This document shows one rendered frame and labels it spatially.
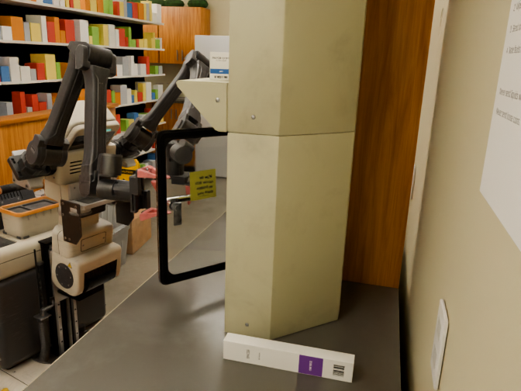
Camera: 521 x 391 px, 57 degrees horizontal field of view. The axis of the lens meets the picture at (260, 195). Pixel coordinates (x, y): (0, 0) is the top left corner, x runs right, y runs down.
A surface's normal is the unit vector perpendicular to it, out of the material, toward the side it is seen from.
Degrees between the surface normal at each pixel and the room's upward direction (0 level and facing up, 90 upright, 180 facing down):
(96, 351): 0
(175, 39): 90
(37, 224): 92
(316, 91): 90
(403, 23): 90
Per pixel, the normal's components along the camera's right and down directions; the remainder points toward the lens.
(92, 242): 0.84, 0.30
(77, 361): 0.04, -0.96
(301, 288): 0.50, 0.26
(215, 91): -0.26, 0.26
